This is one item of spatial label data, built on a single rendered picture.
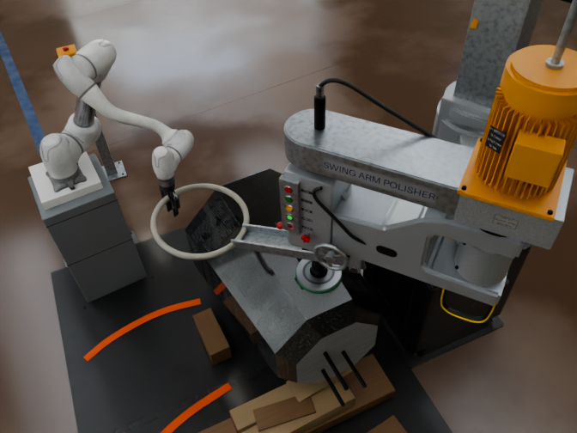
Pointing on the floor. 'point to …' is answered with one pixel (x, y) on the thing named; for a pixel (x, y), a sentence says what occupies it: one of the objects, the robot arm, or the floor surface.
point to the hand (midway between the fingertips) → (172, 209)
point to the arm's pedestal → (94, 239)
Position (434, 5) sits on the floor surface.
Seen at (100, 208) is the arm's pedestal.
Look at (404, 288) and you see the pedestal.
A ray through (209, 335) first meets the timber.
